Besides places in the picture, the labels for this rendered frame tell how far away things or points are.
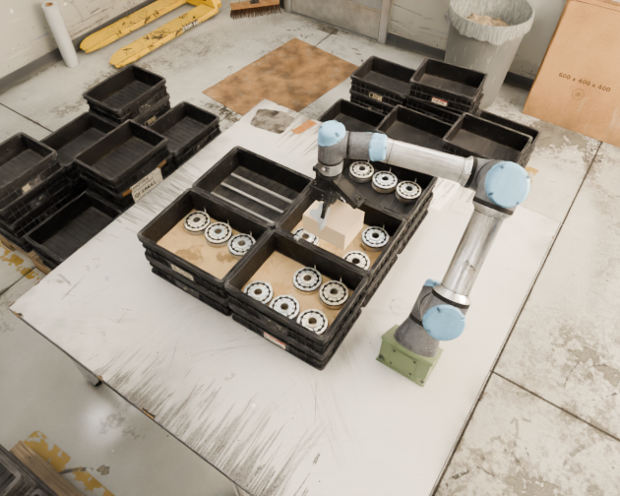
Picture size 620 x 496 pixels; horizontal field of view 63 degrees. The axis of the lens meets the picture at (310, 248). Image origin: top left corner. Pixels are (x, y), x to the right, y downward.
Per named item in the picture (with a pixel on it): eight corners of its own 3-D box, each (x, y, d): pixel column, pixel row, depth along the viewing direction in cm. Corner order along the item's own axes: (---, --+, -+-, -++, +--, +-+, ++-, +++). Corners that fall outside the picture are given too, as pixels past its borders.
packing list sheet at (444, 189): (463, 182, 233) (463, 181, 233) (442, 213, 221) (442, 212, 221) (399, 155, 245) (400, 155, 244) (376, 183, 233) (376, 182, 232)
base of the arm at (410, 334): (438, 348, 173) (451, 324, 171) (432, 362, 159) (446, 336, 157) (399, 328, 177) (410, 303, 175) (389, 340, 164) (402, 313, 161)
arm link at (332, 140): (346, 137, 136) (315, 135, 137) (344, 168, 144) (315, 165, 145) (349, 119, 141) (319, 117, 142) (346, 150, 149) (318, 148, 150)
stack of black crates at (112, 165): (149, 178, 314) (129, 118, 279) (184, 198, 304) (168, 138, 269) (98, 217, 293) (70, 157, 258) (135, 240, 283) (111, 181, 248)
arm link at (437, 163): (512, 163, 157) (358, 123, 159) (523, 165, 146) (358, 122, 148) (499, 199, 160) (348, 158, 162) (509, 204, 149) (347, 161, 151)
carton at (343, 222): (362, 227, 170) (364, 212, 164) (343, 250, 164) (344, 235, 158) (322, 208, 176) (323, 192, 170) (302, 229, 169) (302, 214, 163)
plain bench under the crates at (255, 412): (510, 309, 273) (561, 221, 218) (360, 612, 189) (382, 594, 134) (271, 191, 328) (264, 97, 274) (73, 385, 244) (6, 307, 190)
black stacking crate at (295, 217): (403, 240, 197) (407, 220, 188) (366, 294, 181) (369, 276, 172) (316, 201, 210) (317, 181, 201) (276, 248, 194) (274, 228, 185)
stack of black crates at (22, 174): (53, 190, 307) (20, 130, 272) (87, 211, 297) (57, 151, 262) (-6, 231, 286) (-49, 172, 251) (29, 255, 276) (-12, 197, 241)
